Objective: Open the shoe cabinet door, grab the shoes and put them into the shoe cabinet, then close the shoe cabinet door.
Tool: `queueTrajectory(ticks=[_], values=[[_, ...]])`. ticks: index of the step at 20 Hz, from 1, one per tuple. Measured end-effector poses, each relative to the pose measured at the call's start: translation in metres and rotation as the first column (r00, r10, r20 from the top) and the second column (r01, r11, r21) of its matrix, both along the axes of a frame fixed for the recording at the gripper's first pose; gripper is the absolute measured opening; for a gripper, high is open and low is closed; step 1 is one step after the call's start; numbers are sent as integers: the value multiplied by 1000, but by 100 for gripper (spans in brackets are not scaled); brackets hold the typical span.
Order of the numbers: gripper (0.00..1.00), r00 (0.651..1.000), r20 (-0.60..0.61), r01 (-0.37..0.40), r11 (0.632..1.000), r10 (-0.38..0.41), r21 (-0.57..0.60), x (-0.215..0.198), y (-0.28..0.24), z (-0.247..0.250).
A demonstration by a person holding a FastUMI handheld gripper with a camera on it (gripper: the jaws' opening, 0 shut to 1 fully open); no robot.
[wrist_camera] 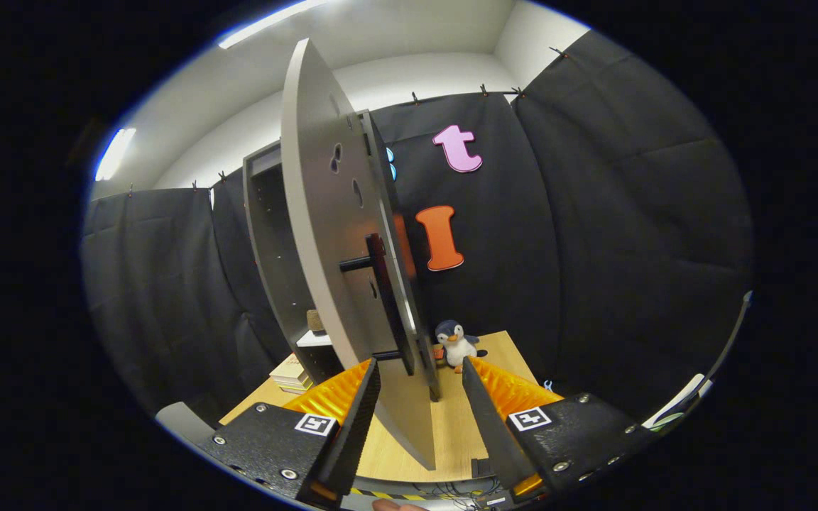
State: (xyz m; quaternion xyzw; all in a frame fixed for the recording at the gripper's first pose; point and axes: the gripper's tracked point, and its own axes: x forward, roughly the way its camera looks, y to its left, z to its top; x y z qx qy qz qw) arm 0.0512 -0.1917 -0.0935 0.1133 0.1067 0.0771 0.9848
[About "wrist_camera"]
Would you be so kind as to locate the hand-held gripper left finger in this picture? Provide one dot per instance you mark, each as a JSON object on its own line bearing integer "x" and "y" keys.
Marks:
{"x": 359, "y": 433}

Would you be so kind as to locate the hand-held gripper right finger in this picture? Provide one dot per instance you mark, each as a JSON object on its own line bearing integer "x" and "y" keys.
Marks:
{"x": 498, "y": 433}

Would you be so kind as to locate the brown fuzzy shoe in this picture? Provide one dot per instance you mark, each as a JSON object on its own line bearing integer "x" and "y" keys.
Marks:
{"x": 315, "y": 323}

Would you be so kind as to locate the dark grey shoe cabinet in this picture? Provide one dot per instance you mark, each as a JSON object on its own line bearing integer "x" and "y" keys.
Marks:
{"x": 267, "y": 234}

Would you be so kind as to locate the beige shoe cabinet door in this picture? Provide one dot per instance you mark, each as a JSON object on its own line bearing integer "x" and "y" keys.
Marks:
{"x": 317, "y": 213}

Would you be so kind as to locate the white cabinet shelf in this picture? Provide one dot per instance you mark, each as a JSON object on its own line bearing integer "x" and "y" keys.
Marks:
{"x": 313, "y": 341}

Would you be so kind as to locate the yellow black striped tape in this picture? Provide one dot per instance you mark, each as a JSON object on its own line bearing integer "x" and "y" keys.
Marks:
{"x": 380, "y": 493}

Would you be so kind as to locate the yellow edged book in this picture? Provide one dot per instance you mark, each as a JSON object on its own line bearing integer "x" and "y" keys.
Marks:
{"x": 295, "y": 387}

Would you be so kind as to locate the beige orange cover book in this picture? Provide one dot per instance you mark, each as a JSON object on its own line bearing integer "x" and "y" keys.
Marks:
{"x": 288, "y": 369}

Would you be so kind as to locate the penguin plush toy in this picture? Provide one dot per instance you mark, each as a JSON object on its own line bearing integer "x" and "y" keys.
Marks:
{"x": 457, "y": 341}

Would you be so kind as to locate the light grey rounded panel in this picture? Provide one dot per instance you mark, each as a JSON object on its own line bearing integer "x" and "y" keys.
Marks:
{"x": 182, "y": 422}

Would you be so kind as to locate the black backdrop cloth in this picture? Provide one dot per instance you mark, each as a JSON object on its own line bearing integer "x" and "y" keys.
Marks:
{"x": 629, "y": 248}

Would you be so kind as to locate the row of black cloth clips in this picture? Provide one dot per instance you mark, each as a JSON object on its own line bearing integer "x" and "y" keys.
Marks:
{"x": 483, "y": 89}

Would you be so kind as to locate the narrow ceiling light strip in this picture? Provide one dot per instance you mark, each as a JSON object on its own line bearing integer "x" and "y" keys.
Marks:
{"x": 114, "y": 152}

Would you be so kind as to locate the wide ceiling light panel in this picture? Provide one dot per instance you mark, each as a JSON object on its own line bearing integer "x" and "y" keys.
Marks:
{"x": 267, "y": 21}

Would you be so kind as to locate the dark thin frame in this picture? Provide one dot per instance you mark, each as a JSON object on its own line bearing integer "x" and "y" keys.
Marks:
{"x": 732, "y": 337}

